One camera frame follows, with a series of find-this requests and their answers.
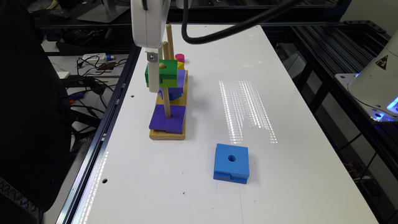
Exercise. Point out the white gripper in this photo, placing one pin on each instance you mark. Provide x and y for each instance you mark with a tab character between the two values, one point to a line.
148	24

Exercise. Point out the green square block with hole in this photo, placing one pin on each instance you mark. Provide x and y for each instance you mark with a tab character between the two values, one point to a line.
167	78

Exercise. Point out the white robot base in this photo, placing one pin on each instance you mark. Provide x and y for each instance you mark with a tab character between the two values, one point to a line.
375	87

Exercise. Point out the wooden peg through periwinkle block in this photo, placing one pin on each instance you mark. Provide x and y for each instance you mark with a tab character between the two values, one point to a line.
166	52

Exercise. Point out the wooden peg through purple block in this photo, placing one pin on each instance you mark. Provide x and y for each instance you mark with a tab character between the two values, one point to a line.
166	99

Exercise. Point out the pink round block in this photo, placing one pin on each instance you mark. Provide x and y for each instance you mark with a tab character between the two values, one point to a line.
180	58

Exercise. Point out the wooden peg through yellow block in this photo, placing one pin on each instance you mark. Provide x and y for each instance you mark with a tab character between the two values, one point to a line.
170	41

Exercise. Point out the yellow square block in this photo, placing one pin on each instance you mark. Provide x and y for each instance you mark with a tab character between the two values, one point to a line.
181	66

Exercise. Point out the periwinkle square block on peg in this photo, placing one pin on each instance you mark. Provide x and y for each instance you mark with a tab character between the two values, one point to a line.
181	81

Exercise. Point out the blue block under periwinkle block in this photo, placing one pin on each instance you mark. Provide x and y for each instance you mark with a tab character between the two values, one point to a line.
172	96

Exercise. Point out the dark purple square block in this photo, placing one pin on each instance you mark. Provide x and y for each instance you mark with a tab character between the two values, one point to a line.
174	124

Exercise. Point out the blue square block with hole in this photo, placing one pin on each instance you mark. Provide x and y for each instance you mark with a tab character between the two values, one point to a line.
231	163

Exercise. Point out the white power adapter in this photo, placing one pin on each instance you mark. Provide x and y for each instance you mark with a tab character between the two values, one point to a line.
95	58

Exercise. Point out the monitor stand base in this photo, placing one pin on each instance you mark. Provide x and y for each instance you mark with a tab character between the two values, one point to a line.
105	13

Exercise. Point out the wooden peg board base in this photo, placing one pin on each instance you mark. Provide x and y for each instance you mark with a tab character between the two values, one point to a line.
162	135

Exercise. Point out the black chair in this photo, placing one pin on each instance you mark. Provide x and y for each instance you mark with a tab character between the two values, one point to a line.
35	138

